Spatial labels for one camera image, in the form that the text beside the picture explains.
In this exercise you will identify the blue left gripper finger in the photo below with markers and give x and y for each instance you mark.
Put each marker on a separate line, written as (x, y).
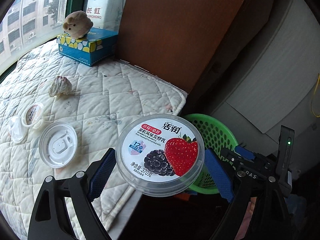
(244, 152)

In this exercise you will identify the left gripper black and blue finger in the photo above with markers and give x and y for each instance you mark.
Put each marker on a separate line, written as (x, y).
(50, 219)
(230, 222)

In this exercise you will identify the strawberry yogurt tub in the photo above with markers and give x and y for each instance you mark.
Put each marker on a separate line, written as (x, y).
(160, 155)

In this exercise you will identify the person's hand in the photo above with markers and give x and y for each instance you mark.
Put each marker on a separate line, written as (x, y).
(246, 220)

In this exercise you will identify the green plastic basket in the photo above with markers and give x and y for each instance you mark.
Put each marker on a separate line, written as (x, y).
(215, 135)

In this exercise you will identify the white round cup lid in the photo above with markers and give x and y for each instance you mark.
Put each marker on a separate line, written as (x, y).
(58, 144)

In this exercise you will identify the small clear plastic lid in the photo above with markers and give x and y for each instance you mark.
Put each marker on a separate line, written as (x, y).
(16, 129)

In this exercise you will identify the white quilted bed mat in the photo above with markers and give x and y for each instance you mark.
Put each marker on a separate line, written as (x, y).
(103, 101)

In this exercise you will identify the small sauce cup with label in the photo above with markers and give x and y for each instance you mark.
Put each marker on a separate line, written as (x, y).
(32, 117)

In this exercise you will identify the brown wooden panel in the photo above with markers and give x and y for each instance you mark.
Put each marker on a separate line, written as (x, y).
(189, 43)

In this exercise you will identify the crumpled white paper ball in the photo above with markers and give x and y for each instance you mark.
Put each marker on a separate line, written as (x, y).
(60, 85)

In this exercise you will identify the blue yellow tissue box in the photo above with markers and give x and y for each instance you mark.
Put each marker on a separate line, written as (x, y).
(95, 46)

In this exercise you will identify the beige plush toy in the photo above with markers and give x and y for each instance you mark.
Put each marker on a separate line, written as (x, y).
(77, 24)

